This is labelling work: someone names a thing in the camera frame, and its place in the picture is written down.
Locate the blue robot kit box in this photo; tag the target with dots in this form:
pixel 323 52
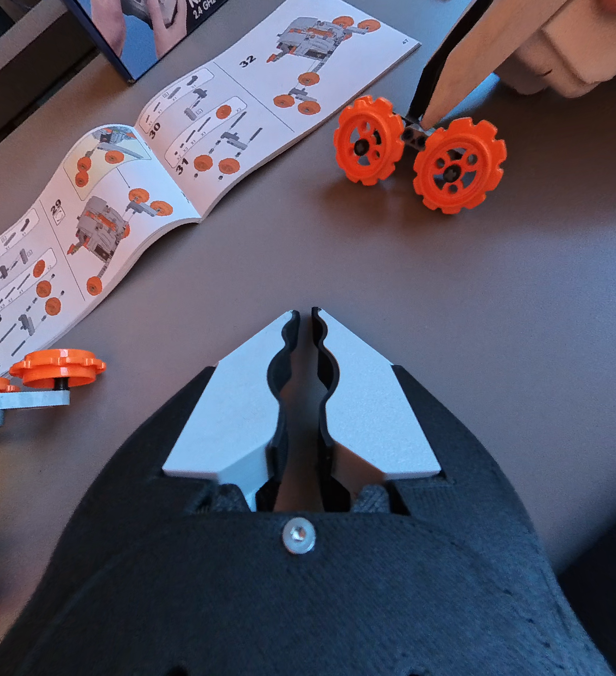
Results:
pixel 144 31

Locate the grey orange block robot model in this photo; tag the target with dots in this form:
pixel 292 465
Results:
pixel 33 380

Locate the grey desk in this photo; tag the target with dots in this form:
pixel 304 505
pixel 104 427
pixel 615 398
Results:
pixel 445 317

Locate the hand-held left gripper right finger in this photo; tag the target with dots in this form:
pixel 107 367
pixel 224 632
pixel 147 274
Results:
pixel 381 422

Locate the open instruction booklet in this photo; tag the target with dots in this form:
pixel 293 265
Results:
pixel 191 158

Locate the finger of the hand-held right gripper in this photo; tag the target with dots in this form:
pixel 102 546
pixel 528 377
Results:
pixel 476 58

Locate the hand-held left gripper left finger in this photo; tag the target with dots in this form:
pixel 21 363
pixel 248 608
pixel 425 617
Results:
pixel 223 422

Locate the grey beam orange wheel assembly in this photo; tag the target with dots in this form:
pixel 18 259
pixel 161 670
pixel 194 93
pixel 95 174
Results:
pixel 458 163

